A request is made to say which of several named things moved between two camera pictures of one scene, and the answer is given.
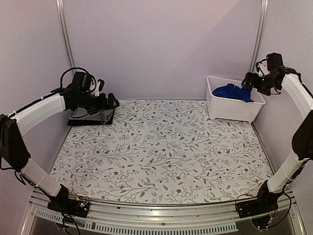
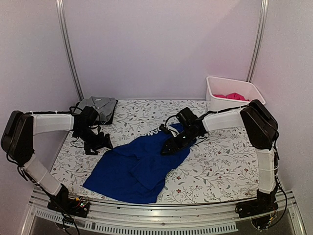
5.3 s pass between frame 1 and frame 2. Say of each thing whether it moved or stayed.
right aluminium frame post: stayed
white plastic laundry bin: stayed
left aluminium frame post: stayed
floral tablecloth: stayed
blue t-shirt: moved
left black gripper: moved
